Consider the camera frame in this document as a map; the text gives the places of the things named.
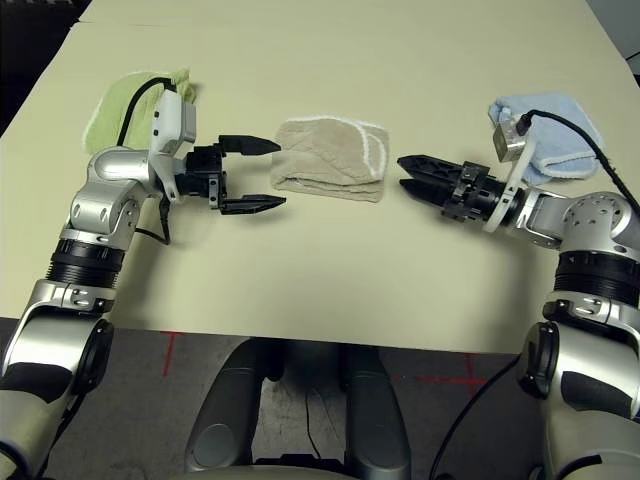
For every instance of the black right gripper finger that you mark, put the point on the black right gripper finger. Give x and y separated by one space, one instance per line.
425 192
432 167

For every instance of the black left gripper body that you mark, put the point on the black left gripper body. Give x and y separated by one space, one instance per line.
202 175

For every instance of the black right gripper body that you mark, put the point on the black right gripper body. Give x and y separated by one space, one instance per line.
475 195

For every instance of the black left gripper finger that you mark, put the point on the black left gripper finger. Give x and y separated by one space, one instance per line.
247 144
252 204

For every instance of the beige towel with white trim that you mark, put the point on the beige towel with white trim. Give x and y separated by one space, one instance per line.
325 155

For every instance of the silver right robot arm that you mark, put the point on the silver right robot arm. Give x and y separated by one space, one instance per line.
585 300

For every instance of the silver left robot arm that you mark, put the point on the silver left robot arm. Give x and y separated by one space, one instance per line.
95 210

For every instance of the light blue folded towel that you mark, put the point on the light blue folded towel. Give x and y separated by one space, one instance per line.
560 135

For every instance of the green folded towel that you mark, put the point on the green folded towel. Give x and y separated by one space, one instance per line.
112 115

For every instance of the grey robot left leg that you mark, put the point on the grey robot left leg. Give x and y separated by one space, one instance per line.
227 410

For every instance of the grey robot leg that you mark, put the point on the grey robot leg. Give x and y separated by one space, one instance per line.
375 415
227 410

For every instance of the grey robot right leg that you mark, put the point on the grey robot right leg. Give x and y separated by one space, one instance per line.
375 415

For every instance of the grey robot waist housing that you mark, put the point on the grey robot waist housing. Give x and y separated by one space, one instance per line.
305 470

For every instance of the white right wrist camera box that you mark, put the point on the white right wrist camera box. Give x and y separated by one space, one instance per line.
512 165

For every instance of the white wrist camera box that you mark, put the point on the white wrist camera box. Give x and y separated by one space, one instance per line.
512 165
172 130

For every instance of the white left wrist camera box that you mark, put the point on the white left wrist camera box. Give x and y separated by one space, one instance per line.
172 130

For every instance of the black post under table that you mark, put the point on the black post under table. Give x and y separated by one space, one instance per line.
345 367

